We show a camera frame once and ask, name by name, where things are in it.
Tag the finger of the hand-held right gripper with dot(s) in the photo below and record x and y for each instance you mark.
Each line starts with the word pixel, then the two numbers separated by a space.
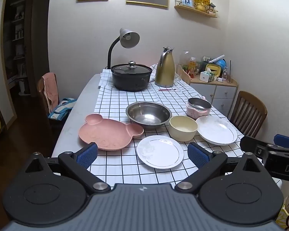
pixel 251 144
pixel 286 140

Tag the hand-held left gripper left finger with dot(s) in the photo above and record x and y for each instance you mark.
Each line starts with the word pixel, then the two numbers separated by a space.
pixel 88 155

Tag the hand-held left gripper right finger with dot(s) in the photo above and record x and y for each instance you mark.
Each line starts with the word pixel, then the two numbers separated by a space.
pixel 197 155

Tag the pink bear-shaped plate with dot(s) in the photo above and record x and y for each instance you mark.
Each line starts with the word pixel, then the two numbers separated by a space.
pixel 106 130

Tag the deep white plate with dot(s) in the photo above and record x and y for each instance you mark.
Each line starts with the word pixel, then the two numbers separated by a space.
pixel 216 130

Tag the cream bowl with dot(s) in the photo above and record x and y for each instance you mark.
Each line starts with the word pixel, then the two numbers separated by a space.
pixel 183 126

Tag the small white plate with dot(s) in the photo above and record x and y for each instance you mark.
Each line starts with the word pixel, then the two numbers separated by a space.
pixel 161 152

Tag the pink bowl with steel liner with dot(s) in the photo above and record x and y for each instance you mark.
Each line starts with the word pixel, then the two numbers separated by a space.
pixel 195 113

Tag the stainless steel bowl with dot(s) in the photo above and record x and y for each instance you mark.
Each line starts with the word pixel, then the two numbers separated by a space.
pixel 148 115

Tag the dark wooden chair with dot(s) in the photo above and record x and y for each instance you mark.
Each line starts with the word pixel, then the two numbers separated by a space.
pixel 250 110
pixel 41 89

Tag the yellow printed carton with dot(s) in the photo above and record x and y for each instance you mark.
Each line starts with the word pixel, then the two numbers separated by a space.
pixel 282 213

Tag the blue striped bag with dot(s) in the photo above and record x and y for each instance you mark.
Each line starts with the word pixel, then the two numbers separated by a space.
pixel 62 108

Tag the white wooden cabinet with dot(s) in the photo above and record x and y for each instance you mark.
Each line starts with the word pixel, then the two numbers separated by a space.
pixel 219 93

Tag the white checkered tablecloth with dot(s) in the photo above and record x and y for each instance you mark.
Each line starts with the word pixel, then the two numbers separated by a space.
pixel 115 101

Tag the clear acrylic stand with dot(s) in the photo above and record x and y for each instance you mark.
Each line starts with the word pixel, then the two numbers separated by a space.
pixel 228 78

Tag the red pen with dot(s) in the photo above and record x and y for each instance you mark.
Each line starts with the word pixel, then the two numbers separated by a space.
pixel 167 90

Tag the pink towel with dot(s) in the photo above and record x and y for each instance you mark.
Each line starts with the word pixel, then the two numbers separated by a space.
pixel 50 89

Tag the light wooden chair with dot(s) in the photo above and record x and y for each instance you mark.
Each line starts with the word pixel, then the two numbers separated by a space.
pixel 185 77

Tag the white green tissue box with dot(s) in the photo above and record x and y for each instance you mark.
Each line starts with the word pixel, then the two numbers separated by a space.
pixel 207 75

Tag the yellow storage box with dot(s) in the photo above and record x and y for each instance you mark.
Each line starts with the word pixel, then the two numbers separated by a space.
pixel 215 69

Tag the black cooking pot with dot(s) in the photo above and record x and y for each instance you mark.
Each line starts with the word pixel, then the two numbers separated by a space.
pixel 131 81

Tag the orange drink bottle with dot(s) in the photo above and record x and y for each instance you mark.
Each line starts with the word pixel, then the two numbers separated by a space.
pixel 192 67

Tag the gold thermos jug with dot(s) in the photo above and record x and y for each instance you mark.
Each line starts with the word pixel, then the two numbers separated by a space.
pixel 165 72

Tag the white tube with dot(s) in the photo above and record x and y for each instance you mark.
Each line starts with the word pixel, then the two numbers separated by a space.
pixel 216 59

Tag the glass pot lid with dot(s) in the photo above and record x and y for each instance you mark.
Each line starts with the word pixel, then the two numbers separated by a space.
pixel 125 68

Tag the clear plastic container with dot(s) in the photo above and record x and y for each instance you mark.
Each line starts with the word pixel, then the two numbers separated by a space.
pixel 184 57

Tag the grey desk lamp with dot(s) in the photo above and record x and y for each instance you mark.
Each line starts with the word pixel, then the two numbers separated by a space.
pixel 128 38

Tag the dark wooden bookshelf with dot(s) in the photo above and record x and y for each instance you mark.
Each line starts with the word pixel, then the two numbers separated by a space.
pixel 17 41

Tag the small lantern ornament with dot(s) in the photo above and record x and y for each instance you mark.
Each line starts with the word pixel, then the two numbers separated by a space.
pixel 211 8

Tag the wooden wall shelf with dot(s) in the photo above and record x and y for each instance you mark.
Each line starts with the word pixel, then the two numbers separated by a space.
pixel 195 10

